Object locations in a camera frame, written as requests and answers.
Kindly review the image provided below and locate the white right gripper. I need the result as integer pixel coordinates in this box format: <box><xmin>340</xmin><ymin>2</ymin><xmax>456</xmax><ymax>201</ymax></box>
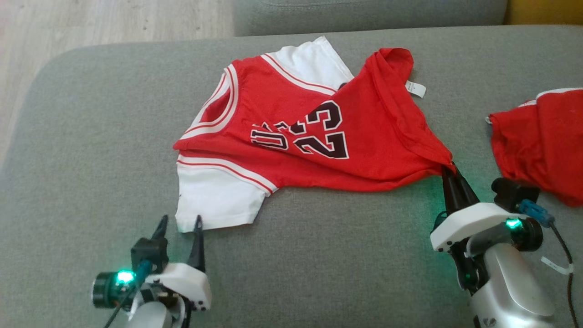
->
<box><xmin>430</xmin><ymin>164</ymin><xmax>511</xmax><ymax>292</ymax></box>

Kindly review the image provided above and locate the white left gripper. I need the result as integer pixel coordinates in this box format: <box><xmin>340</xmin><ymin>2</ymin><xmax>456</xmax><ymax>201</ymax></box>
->
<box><xmin>146</xmin><ymin>215</ymin><xmax>212</xmax><ymax>311</ymax></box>

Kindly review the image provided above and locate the red shorts white trim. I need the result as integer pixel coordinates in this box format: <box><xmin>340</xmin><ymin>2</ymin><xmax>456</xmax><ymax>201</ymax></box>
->
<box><xmin>485</xmin><ymin>88</ymin><xmax>583</xmax><ymax>208</ymax></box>

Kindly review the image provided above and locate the red white number 23 jersey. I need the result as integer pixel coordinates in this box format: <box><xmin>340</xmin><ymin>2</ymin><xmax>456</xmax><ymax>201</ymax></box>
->
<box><xmin>173</xmin><ymin>36</ymin><xmax>456</xmax><ymax>234</ymax></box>

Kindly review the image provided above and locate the grey sofa seat cushion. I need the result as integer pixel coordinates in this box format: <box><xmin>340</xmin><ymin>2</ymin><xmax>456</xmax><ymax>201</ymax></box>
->
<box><xmin>0</xmin><ymin>25</ymin><xmax>583</xmax><ymax>328</ymax></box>
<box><xmin>233</xmin><ymin>0</ymin><xmax>508</xmax><ymax>37</ymax></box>

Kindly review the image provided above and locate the yellow sofa backrest cushion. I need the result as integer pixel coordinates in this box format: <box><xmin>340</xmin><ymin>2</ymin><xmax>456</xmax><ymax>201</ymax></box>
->
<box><xmin>503</xmin><ymin>0</ymin><xmax>583</xmax><ymax>26</ymax></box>

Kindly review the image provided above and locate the white cable tie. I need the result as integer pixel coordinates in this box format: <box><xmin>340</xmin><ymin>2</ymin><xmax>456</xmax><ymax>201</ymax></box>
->
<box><xmin>541</xmin><ymin>256</ymin><xmax>573</xmax><ymax>275</ymax></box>

